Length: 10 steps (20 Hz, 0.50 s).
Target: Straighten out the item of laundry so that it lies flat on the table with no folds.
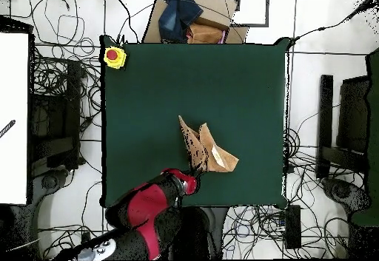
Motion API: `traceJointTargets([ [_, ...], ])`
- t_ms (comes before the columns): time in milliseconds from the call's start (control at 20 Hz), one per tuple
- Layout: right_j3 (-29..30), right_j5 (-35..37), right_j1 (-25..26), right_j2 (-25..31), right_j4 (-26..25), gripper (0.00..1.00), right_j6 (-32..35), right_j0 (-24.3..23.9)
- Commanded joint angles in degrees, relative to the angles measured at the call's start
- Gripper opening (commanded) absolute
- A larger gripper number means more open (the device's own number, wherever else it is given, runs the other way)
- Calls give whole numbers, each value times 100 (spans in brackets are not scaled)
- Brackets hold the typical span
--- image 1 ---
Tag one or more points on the tan terry towel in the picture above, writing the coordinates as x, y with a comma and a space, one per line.
219, 157

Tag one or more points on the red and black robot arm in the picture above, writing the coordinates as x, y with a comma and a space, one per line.
148, 210

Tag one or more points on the dark green table cloth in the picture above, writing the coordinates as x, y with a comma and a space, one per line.
177, 95

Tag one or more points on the folded brown towel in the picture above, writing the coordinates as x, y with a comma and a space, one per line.
204, 34

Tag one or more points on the black caster base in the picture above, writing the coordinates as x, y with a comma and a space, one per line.
343, 191
49, 181

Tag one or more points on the yellow emergency stop button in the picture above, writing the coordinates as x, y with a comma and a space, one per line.
112, 55

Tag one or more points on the black equipment stand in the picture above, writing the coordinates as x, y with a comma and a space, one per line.
72, 95

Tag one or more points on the blue denim jeans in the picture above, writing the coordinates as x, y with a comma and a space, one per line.
177, 15

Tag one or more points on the brown cardboard box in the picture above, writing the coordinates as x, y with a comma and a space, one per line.
213, 6

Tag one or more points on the green cloth covered furniture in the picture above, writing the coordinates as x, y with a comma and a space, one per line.
373, 125

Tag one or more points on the black striped rod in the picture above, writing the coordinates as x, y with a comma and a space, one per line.
7, 128

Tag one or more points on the white panel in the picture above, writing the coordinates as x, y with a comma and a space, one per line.
13, 95

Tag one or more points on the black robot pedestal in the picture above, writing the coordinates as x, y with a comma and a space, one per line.
201, 234

